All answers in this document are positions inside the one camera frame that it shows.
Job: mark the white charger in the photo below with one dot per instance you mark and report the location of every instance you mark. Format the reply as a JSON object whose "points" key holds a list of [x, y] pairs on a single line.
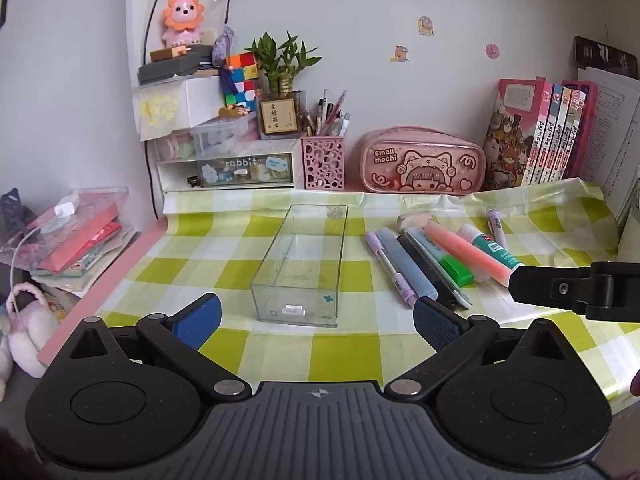
{"points": [[66, 207]]}

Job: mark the colourful puzzle cube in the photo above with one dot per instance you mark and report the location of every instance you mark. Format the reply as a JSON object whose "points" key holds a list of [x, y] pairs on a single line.
{"points": [[242, 80]]}

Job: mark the dark grey marker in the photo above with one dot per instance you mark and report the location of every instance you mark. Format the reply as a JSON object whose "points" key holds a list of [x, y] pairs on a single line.
{"points": [[441, 281]]}

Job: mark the clear lidded plastic box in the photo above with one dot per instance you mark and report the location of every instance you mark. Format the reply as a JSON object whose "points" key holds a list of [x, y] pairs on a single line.
{"points": [[222, 135]]}

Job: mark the orange animal wall sticker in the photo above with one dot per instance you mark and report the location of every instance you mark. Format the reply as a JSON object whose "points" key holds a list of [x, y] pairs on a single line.
{"points": [[400, 53]]}

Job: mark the clear bag with yellow pieces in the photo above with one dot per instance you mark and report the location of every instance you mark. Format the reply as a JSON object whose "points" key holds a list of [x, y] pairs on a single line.
{"points": [[155, 110]]}

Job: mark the pile of paper booklets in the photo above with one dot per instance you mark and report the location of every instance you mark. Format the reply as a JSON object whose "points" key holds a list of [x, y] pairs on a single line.
{"points": [[95, 267]]}

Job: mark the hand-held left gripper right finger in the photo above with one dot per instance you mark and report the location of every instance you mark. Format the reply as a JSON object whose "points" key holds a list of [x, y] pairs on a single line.
{"points": [[440, 325]]}

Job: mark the bunch of pens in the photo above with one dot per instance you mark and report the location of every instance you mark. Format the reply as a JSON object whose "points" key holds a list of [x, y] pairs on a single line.
{"points": [[327, 115]]}

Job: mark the orange highlighter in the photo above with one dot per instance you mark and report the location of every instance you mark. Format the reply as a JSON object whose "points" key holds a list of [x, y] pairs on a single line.
{"points": [[470, 251]]}

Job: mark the dark brown folder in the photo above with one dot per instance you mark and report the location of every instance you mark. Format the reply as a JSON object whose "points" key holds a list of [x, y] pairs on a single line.
{"points": [[602, 55]]}

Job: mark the blue-grey highlighter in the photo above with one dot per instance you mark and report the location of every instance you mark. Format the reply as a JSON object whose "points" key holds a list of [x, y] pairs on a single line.
{"points": [[410, 270]]}

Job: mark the white cardboard box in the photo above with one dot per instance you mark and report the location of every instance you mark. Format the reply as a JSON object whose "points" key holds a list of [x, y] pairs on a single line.
{"points": [[200, 100]]}

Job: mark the white drawer organizer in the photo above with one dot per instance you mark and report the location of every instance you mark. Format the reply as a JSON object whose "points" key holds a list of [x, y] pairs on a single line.
{"points": [[235, 170]]}

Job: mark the pink orange lion toy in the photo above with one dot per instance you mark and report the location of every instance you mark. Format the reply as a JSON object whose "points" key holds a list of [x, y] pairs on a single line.
{"points": [[182, 17]]}

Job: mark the cat print book slipcase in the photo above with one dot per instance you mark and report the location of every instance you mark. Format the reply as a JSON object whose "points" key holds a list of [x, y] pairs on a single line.
{"points": [[510, 140]]}

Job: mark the round pink wall sticker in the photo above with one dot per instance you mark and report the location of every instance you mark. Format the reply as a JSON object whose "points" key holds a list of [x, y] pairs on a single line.
{"points": [[492, 50]]}

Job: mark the pale blue green highlighter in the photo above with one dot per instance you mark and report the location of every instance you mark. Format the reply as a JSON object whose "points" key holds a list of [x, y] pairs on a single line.
{"points": [[460, 270]]}

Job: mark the dark grey stapler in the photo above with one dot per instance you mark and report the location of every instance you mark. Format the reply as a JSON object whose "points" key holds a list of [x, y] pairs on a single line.
{"points": [[170, 67]]}

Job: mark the dark perforated stand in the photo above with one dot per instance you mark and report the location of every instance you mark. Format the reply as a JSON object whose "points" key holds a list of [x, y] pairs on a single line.
{"points": [[15, 210]]}

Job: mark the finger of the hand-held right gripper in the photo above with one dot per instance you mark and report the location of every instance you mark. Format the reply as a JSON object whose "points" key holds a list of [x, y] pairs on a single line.
{"points": [[550, 285]]}

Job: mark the white teal glue stick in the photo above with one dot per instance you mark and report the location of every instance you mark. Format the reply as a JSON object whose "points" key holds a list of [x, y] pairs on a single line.
{"points": [[494, 251]]}

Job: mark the purple sachet charm with tassel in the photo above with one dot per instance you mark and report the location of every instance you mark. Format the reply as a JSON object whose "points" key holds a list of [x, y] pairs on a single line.
{"points": [[224, 45]]}

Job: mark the pink perforated pen holder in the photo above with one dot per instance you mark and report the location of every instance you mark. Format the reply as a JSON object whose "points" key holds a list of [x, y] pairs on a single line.
{"points": [[322, 162]]}

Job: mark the white eraser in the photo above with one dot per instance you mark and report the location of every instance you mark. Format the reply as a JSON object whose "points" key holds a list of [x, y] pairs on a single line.
{"points": [[415, 221]]}

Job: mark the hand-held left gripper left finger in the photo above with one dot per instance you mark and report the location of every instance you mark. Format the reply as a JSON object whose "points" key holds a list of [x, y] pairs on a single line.
{"points": [[197, 317]]}

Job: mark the purple dome-top pen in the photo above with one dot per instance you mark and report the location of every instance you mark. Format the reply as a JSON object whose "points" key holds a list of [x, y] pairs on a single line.
{"points": [[496, 225]]}

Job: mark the yellow pink wall sticker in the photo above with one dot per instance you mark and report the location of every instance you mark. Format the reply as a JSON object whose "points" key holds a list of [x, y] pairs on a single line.
{"points": [[425, 25]]}

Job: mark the salmon red book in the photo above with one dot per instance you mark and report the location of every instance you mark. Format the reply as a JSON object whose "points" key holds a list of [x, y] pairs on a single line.
{"points": [[80, 242]]}

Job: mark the small cartoon figurine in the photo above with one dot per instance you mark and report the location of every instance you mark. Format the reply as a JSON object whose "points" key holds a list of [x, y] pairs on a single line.
{"points": [[232, 111]]}

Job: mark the clear plastic organizer box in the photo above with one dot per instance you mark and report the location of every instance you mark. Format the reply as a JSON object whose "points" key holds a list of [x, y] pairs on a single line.
{"points": [[300, 280]]}

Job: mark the brown wooden block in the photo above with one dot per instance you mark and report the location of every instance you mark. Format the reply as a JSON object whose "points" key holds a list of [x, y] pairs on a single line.
{"points": [[167, 52]]}

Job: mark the clear plant pot with label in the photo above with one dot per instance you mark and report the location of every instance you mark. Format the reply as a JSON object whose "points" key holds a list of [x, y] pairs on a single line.
{"points": [[277, 117]]}

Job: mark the orange spine comic book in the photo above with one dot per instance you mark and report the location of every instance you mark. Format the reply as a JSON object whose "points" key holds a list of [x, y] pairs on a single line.
{"points": [[572, 132], [540, 135], [551, 135], [561, 135]]}

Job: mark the white printed paper stack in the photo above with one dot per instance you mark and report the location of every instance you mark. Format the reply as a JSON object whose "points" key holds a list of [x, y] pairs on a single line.
{"points": [[615, 130]]}

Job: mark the lilac slim pen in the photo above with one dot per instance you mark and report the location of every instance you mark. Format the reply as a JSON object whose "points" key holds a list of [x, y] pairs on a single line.
{"points": [[380, 250]]}

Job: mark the pink cartoon pencil case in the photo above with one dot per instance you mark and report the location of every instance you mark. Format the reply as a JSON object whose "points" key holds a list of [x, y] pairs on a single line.
{"points": [[422, 162]]}

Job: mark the green checkered tablecloth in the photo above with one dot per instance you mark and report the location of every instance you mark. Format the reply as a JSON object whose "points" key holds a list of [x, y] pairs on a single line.
{"points": [[210, 240]]}

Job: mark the lucky bamboo plant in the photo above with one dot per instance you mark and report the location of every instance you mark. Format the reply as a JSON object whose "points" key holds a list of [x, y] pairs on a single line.
{"points": [[280, 60]]}

